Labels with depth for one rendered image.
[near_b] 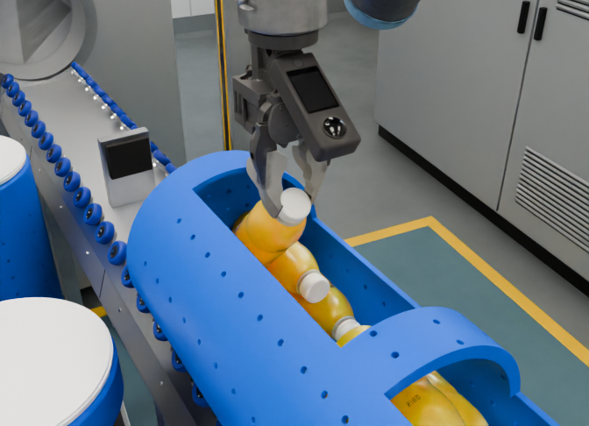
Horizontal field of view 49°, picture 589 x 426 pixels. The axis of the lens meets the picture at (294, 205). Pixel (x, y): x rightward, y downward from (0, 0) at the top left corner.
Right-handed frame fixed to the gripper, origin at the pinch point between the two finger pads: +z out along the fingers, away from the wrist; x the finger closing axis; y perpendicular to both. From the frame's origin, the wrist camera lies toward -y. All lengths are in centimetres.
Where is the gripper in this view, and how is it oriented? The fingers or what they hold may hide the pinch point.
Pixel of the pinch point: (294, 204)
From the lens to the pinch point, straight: 74.4
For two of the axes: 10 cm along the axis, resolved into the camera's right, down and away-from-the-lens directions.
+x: -8.5, 2.8, -4.4
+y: -5.2, -4.5, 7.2
